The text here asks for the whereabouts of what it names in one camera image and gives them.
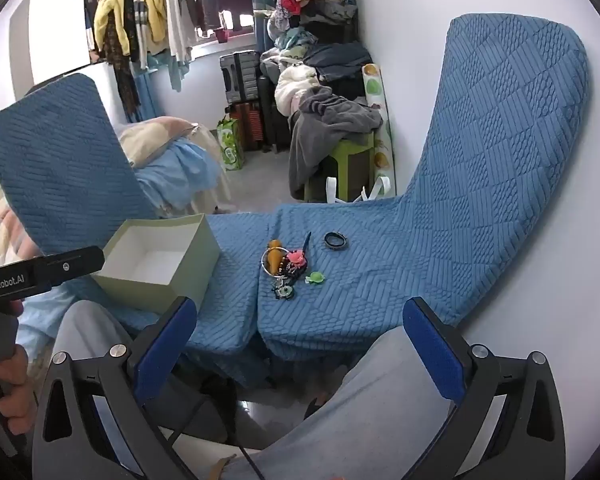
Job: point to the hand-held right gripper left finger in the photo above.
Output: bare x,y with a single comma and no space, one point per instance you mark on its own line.
165,347

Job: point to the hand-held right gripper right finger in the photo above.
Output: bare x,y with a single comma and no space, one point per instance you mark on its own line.
432,350

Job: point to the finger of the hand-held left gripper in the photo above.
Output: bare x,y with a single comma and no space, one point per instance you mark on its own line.
75,265

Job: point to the pale green cardboard box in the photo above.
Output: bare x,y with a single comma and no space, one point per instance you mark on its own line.
145,280

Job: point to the pink flower hair clip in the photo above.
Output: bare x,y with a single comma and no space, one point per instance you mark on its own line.
295,258

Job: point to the person's left hand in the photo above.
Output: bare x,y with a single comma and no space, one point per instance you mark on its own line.
12,375

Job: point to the person's left leg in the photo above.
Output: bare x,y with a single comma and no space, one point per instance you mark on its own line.
90,325

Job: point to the person's leg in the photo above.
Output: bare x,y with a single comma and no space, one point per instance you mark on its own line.
355,410
90,325

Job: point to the blue quilted sofa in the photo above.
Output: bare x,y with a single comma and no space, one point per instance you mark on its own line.
430,270

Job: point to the person's right leg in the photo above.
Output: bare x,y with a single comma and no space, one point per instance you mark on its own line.
355,410

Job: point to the silver bangle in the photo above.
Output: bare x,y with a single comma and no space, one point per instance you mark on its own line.
263,261

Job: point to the green turtle hair clip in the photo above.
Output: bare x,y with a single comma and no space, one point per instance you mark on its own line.
315,278

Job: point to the orange hair claw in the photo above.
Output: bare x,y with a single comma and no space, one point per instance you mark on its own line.
275,258

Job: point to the light blue bed sheet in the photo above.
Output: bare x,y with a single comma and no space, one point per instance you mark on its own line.
180,170

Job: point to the blue curtain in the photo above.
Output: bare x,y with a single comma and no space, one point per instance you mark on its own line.
145,95
262,25

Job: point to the green shopping bag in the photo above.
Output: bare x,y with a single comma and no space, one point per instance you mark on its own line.
230,145

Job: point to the green plastic stool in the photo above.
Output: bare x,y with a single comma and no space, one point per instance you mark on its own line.
350,160

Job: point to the red striped suitcase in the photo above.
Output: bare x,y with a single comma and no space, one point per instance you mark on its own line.
247,125

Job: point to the fruit print rolled mat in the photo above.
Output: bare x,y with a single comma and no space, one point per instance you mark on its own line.
380,125

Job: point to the white cabinet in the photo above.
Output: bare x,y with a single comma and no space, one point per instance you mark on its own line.
55,25

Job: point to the dark suitcase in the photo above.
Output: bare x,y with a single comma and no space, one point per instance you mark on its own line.
272,120

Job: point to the black suitcase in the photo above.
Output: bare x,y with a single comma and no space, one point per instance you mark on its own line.
237,77

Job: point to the grey garment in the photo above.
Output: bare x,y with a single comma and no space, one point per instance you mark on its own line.
330,115

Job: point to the row of hanging clothes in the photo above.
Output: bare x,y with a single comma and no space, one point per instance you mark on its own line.
155,5

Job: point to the red cup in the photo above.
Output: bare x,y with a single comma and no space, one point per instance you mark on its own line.
222,36

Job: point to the white fluffy blanket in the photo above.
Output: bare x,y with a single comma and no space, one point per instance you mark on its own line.
295,90

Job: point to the window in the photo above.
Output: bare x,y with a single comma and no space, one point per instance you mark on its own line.
237,19

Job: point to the heap of dark clothes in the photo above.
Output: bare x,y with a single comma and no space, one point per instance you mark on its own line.
335,55

